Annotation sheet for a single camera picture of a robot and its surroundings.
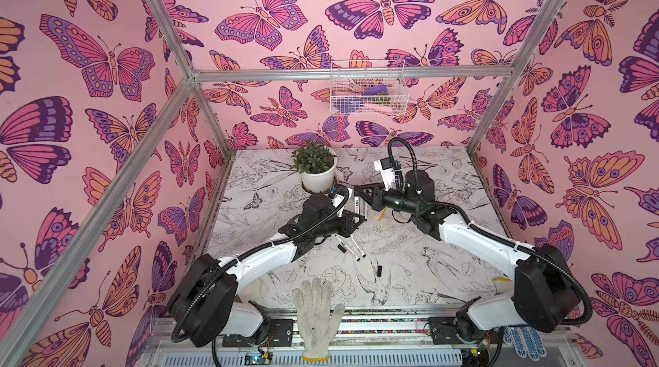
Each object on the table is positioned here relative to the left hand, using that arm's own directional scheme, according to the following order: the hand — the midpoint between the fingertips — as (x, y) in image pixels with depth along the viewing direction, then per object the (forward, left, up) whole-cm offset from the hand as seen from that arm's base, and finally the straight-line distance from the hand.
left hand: (364, 216), depth 79 cm
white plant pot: (+18, +14, -6) cm, 24 cm away
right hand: (+5, +2, +7) cm, 9 cm away
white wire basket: (+45, -3, +17) cm, 48 cm away
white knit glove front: (-27, +14, -17) cm, 35 cm away
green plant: (+23, +17, +2) cm, 29 cm away
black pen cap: (-11, -6, -17) cm, 21 cm away
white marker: (+1, +2, +4) cm, 5 cm away
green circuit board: (-35, +32, -19) cm, 51 cm away
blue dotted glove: (-30, -45, -16) cm, 56 cm away
